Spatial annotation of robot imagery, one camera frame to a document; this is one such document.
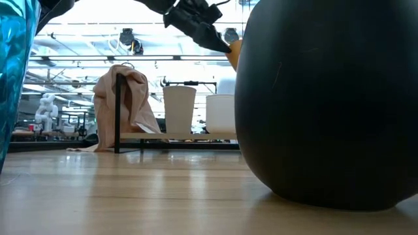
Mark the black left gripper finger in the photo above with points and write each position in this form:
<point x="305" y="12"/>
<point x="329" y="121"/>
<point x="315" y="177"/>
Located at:
<point x="209" y="37"/>

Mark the small orange plastic cup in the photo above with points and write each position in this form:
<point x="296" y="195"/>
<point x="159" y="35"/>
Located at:
<point x="236" y="55"/>

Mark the white mug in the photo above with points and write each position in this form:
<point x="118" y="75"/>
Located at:
<point x="220" y="114"/>

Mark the beige ribbed cup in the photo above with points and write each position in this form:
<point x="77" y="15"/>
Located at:
<point x="179" y="111"/>

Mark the pink cloth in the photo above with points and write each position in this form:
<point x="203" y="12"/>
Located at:
<point x="134" y="104"/>

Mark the orange bowl mug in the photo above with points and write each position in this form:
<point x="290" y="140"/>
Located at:
<point x="326" y="114"/>

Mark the teal faceted plastic tumbler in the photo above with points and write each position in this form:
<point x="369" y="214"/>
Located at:
<point x="13" y="65"/>

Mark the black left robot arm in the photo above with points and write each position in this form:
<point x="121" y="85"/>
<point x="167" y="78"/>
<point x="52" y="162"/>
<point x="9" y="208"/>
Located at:
<point x="55" y="9"/>

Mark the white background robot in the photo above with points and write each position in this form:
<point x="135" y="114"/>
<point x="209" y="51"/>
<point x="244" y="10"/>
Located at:
<point x="45" y="111"/>

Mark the black background rig frame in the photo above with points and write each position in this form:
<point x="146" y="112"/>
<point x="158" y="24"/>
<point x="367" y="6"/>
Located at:
<point x="191" y="83"/>

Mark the black table rig frame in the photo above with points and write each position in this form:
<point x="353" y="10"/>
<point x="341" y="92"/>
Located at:
<point x="42" y="147"/>

